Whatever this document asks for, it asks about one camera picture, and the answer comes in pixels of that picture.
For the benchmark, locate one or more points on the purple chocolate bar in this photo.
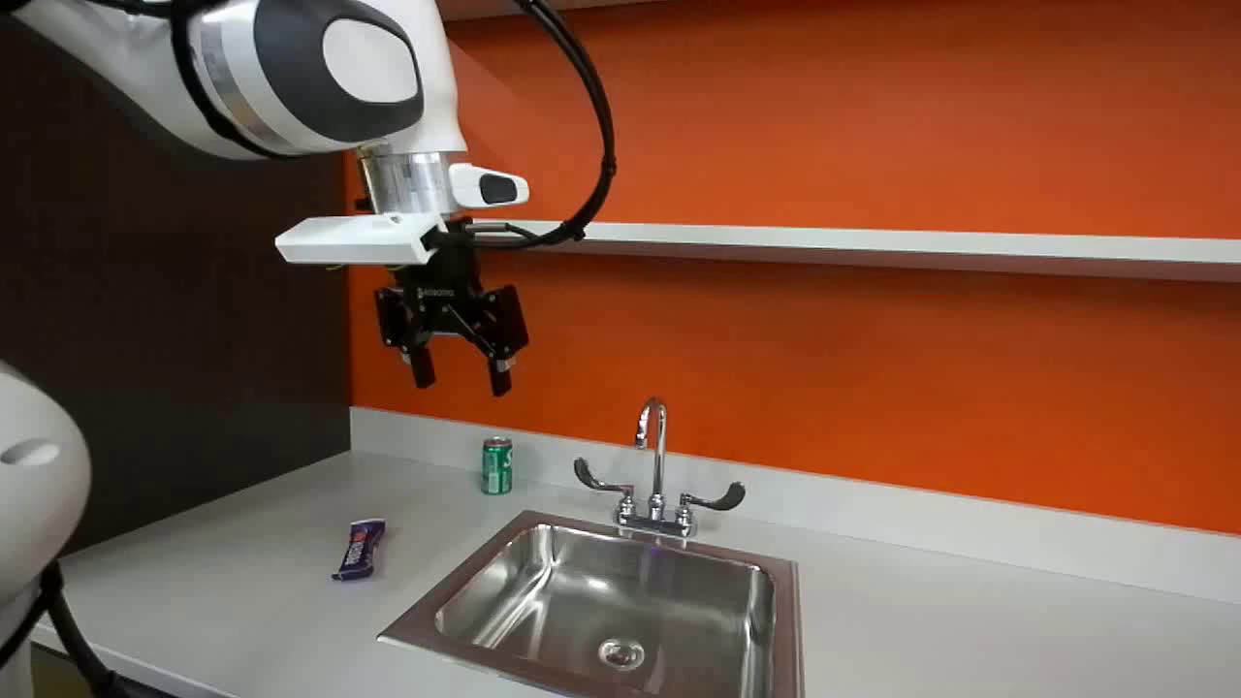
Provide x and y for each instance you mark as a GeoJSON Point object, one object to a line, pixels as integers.
{"type": "Point", "coordinates": [359, 550]}

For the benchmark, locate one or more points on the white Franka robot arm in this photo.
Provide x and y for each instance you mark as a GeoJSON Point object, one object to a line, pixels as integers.
{"type": "Point", "coordinates": [156, 65]}

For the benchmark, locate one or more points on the dark wood side panel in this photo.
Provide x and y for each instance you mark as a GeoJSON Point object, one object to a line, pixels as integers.
{"type": "Point", "coordinates": [169, 335]}

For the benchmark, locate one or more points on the green soda can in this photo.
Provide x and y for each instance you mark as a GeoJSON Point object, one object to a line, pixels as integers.
{"type": "Point", "coordinates": [499, 466]}

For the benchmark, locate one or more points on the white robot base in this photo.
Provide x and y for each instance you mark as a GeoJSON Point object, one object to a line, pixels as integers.
{"type": "Point", "coordinates": [31, 490]}

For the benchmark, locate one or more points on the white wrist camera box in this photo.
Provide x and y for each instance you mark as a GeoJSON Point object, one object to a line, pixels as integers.
{"type": "Point", "coordinates": [353, 244]}

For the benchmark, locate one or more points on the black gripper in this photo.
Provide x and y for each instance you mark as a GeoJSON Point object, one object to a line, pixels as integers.
{"type": "Point", "coordinates": [448, 303]}

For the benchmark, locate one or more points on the white wall shelf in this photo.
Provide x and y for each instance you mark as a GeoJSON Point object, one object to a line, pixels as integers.
{"type": "Point", "coordinates": [905, 246]}

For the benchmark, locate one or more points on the stainless steel sink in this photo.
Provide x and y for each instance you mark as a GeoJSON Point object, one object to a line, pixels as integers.
{"type": "Point", "coordinates": [607, 606]}

